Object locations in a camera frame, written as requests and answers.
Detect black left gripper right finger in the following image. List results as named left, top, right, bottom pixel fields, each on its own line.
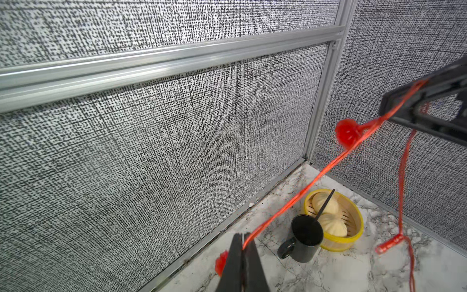
left=243, top=240, right=270, bottom=292

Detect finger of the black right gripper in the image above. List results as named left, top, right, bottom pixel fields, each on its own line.
left=389, top=56, right=467, bottom=146

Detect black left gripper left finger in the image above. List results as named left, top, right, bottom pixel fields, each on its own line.
left=216, top=234, right=243, bottom=292

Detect red string lights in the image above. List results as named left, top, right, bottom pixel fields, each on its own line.
left=218, top=79, right=428, bottom=292

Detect black metal mug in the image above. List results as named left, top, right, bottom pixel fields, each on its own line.
left=277, top=214, right=324, bottom=263

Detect black stirring stick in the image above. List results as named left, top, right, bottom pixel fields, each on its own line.
left=314, top=189, right=335, bottom=222

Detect right white steamed bun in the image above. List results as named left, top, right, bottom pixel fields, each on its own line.
left=318, top=214, right=348, bottom=237

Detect white steamed bun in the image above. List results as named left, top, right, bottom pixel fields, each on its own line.
left=318, top=214, right=348, bottom=237
left=311, top=192, right=341, bottom=215

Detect left white steamed bun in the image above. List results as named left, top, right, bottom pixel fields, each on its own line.
left=311, top=192, right=341, bottom=215

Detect yellow bamboo steamer basket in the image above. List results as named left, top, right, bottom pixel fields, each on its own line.
left=303, top=189, right=364, bottom=252

